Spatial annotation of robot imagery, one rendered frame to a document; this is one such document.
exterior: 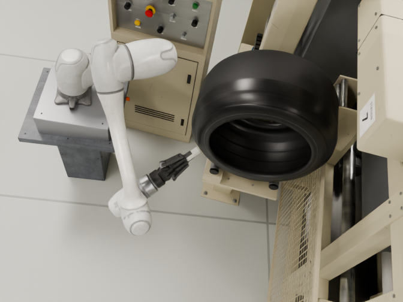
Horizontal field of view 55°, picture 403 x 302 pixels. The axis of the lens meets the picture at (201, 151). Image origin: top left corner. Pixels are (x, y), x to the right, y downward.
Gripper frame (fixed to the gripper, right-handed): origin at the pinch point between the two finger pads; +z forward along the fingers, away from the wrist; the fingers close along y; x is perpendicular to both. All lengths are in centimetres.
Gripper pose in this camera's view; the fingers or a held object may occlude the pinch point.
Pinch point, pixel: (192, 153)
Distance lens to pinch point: 165.7
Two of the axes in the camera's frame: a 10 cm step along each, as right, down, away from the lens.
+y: 3.7, 5.8, 7.3
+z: 8.2, -5.8, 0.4
